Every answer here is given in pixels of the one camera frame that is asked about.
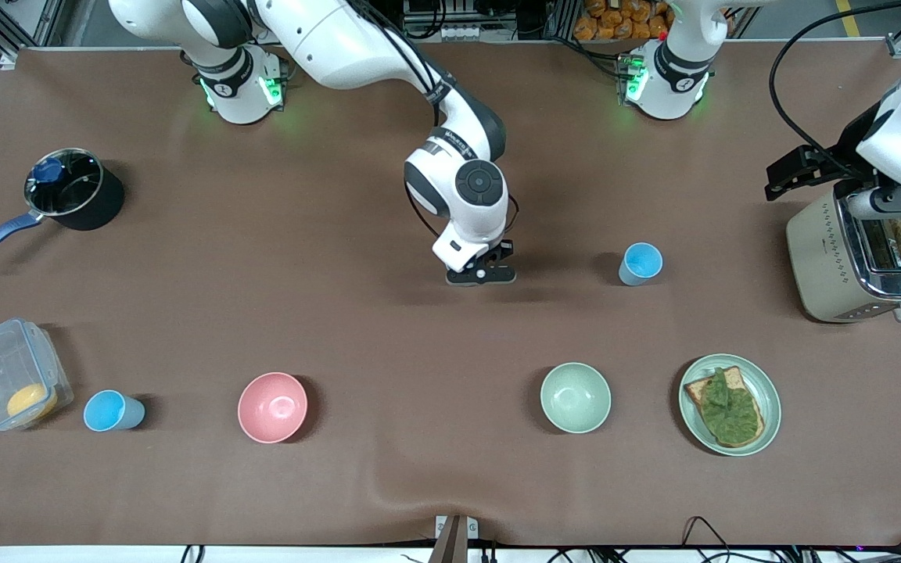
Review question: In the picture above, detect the blue cup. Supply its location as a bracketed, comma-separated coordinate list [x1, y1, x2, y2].
[618, 242, 664, 287]
[83, 389, 146, 432]

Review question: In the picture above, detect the beige chrome toaster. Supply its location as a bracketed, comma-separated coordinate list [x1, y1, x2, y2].
[785, 190, 901, 324]

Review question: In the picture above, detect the pale green bowl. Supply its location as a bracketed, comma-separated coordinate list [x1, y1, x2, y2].
[540, 361, 612, 434]

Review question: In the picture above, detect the pale green plate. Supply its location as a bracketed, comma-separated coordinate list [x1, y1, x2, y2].
[678, 353, 782, 457]

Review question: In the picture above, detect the white connector strip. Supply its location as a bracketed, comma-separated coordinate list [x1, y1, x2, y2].
[404, 0, 490, 41]

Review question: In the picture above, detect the toast slice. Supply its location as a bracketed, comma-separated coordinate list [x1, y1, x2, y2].
[684, 365, 766, 449]

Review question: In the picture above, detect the bag of orange buns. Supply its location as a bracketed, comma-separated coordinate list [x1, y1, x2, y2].
[573, 0, 674, 41]

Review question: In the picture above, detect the green lettuce leaf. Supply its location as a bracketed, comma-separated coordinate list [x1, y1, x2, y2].
[701, 368, 763, 443]

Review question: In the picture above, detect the pink bowl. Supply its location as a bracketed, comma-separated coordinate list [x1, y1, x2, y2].
[237, 371, 309, 444]

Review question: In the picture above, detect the glass lid blue knob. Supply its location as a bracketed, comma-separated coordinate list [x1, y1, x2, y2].
[24, 149, 104, 218]

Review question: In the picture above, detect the yellow round food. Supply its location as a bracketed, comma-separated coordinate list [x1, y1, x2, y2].
[6, 383, 59, 423]

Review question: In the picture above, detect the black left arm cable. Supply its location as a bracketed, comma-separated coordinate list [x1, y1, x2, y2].
[768, 0, 901, 174]

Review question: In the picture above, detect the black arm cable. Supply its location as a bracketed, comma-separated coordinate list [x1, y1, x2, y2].
[345, 0, 518, 243]
[768, 0, 901, 174]

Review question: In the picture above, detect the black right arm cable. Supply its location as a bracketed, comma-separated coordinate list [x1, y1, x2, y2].
[345, 0, 518, 243]

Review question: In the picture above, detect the metal table bracket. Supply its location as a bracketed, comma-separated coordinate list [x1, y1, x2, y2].
[435, 515, 479, 563]

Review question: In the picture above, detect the thin black floor cable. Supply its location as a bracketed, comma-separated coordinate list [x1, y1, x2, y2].
[681, 516, 733, 556]

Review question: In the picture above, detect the black saucepan blue handle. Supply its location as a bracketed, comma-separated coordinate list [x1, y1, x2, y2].
[0, 147, 126, 269]

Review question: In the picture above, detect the aluminium frame profile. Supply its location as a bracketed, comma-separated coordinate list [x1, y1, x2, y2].
[0, 0, 60, 67]

